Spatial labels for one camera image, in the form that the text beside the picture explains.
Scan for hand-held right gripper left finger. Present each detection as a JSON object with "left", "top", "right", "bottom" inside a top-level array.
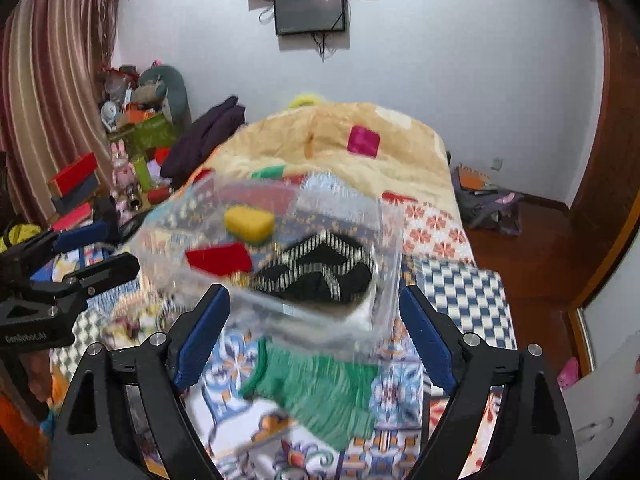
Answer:
[{"left": 50, "top": 284, "right": 232, "bottom": 480}]

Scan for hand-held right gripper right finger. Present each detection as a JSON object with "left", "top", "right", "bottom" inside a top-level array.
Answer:
[{"left": 398, "top": 285, "right": 578, "bottom": 480}]

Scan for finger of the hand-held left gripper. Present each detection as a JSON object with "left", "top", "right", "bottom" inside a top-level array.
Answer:
[
  {"left": 0, "top": 195, "right": 121, "bottom": 273},
  {"left": 27, "top": 252, "right": 142, "bottom": 311}
]

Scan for green knit sock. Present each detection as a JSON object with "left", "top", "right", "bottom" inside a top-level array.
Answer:
[{"left": 239, "top": 337, "right": 382, "bottom": 452}]

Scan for clear plastic container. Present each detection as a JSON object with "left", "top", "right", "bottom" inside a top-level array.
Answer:
[{"left": 122, "top": 172, "right": 406, "bottom": 361}]

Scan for yellow black cloth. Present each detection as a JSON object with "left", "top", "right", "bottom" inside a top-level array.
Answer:
[{"left": 0, "top": 220, "right": 44, "bottom": 254}]

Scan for red flat box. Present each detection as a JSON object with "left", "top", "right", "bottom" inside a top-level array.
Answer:
[{"left": 47, "top": 152, "right": 101, "bottom": 197}]

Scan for pink bunny toy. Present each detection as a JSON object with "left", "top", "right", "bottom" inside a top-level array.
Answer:
[{"left": 111, "top": 142, "right": 134, "bottom": 187}]

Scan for red sponge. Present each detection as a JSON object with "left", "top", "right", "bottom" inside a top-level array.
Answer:
[{"left": 185, "top": 242, "right": 254, "bottom": 277}]

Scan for patterned patchwork bed sheet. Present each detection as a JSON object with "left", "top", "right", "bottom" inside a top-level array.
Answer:
[{"left": 50, "top": 175, "right": 519, "bottom": 480}]

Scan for orange cloth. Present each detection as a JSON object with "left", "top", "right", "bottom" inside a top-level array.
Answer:
[{"left": 0, "top": 355, "right": 57, "bottom": 472}]

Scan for yellow sponge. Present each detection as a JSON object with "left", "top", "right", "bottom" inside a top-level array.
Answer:
[{"left": 223, "top": 206, "right": 277, "bottom": 246}]

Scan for black white patterned sock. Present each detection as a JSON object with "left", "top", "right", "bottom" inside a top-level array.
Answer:
[{"left": 250, "top": 232, "right": 381, "bottom": 306}]

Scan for grey purple backpack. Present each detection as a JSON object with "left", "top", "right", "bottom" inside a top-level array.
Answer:
[{"left": 452, "top": 165, "right": 524, "bottom": 236}]

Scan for pink slipper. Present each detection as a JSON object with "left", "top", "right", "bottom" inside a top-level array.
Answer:
[{"left": 557, "top": 357, "right": 581, "bottom": 391}]

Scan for dark purple garment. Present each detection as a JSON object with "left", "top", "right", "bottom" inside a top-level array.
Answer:
[{"left": 160, "top": 95, "right": 247, "bottom": 187}]

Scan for grey green plush toy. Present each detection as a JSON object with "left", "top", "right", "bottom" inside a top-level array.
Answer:
[{"left": 137, "top": 62, "right": 192, "bottom": 127}]

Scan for green sponge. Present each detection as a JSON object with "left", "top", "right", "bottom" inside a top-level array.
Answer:
[{"left": 250, "top": 164, "right": 288, "bottom": 181}]

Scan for magenta square sponge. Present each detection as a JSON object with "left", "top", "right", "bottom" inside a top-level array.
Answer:
[{"left": 347, "top": 125, "right": 382, "bottom": 157}]

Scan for beige plush blanket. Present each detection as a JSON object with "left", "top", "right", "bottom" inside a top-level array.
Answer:
[{"left": 190, "top": 100, "right": 451, "bottom": 221}]

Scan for yellow fuzzy item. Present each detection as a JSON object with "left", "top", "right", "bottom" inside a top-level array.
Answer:
[{"left": 288, "top": 92, "right": 329, "bottom": 110}]

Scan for brown wooden door frame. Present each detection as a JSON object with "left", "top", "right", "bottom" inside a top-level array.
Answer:
[{"left": 569, "top": 0, "right": 640, "bottom": 311}]

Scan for black hanging cables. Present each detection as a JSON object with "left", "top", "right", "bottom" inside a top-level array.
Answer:
[{"left": 310, "top": 32, "right": 337, "bottom": 62}]

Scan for small black wall screen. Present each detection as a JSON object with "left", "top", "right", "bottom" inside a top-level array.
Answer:
[{"left": 273, "top": 0, "right": 349, "bottom": 36}]

